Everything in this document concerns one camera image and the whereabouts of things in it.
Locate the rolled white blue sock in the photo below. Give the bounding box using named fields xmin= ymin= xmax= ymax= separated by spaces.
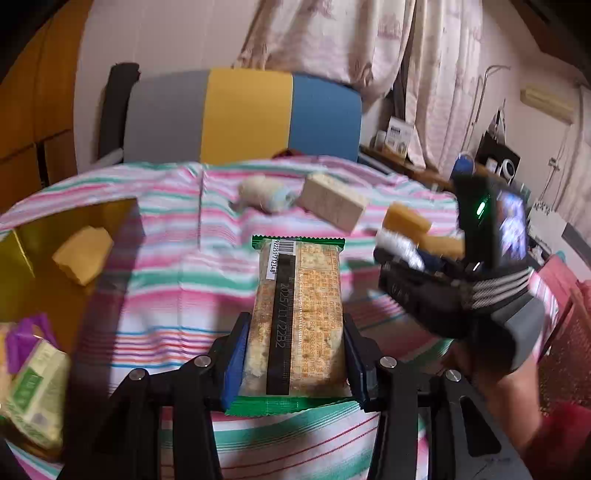
xmin=232 ymin=175 xmax=297 ymax=214

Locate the silver white ball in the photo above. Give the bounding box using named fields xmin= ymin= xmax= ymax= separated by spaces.
xmin=376 ymin=229 xmax=425 ymax=271

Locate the white blue carton on desk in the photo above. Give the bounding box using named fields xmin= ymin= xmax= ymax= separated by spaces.
xmin=384 ymin=117 xmax=414 ymax=159

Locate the purple snack packet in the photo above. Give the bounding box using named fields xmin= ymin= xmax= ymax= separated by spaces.
xmin=5 ymin=313 xmax=58 ymax=375

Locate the beige cardboard box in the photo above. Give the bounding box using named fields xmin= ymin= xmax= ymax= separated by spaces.
xmin=297 ymin=172 xmax=369 ymax=233

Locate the black camera with screen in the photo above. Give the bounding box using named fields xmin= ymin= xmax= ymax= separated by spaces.
xmin=454 ymin=175 xmax=528 ymax=274

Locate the red sleeve forearm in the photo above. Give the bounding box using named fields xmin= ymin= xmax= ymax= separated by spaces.
xmin=522 ymin=403 xmax=590 ymax=479

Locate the yellow sponge block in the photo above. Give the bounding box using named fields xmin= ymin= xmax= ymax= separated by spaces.
xmin=418 ymin=234 xmax=465 ymax=260
xmin=382 ymin=202 xmax=432 ymax=244
xmin=52 ymin=226 xmax=113 ymax=287

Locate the wooden side desk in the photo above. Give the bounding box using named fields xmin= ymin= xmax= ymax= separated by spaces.
xmin=358 ymin=145 xmax=455 ymax=193

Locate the grey yellow blue headboard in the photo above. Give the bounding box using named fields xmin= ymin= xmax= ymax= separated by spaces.
xmin=97 ymin=62 xmax=362 ymax=165

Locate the orange wooden wardrobe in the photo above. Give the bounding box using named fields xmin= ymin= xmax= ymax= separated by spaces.
xmin=1 ymin=1 xmax=92 ymax=212

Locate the striped pink green bedsheet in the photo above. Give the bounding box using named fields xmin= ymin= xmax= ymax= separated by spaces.
xmin=0 ymin=156 xmax=468 ymax=480

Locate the blue round container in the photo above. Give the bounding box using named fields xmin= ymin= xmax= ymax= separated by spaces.
xmin=450 ymin=151 xmax=476 ymax=181

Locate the person's right hand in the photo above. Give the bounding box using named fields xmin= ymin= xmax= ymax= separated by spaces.
xmin=446 ymin=341 xmax=543 ymax=453

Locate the wall air conditioner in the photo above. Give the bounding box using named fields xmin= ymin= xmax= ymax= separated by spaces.
xmin=520 ymin=87 xmax=574 ymax=125

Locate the pink patterned curtain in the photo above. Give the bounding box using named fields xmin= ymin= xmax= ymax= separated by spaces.
xmin=235 ymin=0 xmax=484 ymax=175

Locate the green tea box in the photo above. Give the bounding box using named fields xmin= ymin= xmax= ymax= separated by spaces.
xmin=4 ymin=340 xmax=70 ymax=451

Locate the green-edged cracker packet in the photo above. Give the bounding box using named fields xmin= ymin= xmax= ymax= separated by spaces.
xmin=226 ymin=235 xmax=351 ymax=417

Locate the gold maroon storage box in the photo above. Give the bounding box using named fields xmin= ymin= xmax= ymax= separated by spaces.
xmin=0 ymin=197 xmax=144 ymax=356

